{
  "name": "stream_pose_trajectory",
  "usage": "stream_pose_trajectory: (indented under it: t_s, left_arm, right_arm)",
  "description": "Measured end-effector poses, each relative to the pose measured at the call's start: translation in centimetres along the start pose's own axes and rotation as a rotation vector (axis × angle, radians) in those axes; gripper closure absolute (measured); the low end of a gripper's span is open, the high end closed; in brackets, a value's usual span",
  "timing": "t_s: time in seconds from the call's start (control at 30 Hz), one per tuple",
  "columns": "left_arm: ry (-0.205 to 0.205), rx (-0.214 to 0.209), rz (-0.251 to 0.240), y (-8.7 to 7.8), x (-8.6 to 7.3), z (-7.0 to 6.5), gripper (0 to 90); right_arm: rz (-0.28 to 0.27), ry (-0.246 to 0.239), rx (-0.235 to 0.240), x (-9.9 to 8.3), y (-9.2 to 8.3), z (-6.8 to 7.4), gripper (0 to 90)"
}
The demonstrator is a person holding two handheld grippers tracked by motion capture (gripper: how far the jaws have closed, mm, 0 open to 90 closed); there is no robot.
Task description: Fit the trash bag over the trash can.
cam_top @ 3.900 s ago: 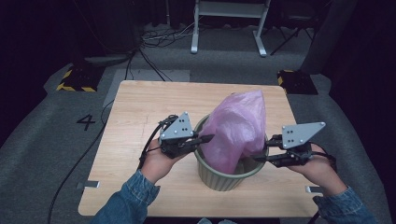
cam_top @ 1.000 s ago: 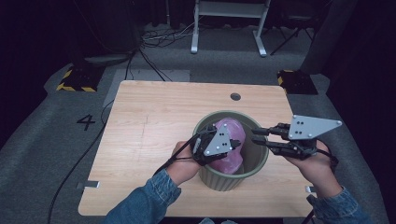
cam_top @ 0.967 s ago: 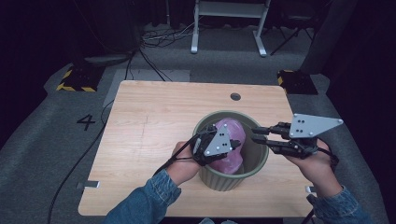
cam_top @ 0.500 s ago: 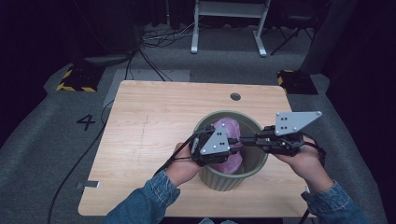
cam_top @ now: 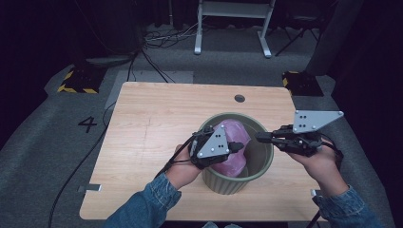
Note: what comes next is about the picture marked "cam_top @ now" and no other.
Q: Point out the green plastic bin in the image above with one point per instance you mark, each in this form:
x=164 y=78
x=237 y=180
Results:
x=228 y=186

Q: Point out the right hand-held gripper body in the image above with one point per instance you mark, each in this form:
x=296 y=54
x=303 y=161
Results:
x=309 y=120

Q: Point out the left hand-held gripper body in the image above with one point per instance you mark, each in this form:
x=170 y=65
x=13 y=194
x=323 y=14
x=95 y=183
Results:
x=214 y=145

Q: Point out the person's legs in jeans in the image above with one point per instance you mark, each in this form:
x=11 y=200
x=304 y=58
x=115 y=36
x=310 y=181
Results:
x=221 y=225

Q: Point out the black tripod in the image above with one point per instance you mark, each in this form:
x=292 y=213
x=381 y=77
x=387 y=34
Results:
x=296 y=36

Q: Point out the grey pillar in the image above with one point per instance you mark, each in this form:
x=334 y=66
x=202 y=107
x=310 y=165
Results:
x=335 y=34

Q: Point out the metal table edge bracket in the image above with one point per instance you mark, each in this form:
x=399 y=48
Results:
x=314 y=192
x=90 y=188

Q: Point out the white metal stand frame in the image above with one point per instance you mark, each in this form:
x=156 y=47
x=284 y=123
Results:
x=234 y=9

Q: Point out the pink plastic bag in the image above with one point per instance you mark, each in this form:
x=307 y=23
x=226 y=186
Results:
x=236 y=131

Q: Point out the black yellow striped base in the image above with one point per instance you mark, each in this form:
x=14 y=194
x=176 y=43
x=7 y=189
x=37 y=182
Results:
x=304 y=84
x=82 y=80

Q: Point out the person's right hand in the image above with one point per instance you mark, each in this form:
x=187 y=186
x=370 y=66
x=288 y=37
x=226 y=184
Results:
x=323 y=167

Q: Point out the grey flat stand base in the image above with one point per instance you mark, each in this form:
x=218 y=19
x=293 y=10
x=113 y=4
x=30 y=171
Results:
x=107 y=60

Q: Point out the person's left hand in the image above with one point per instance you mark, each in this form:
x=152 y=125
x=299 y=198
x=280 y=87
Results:
x=183 y=172

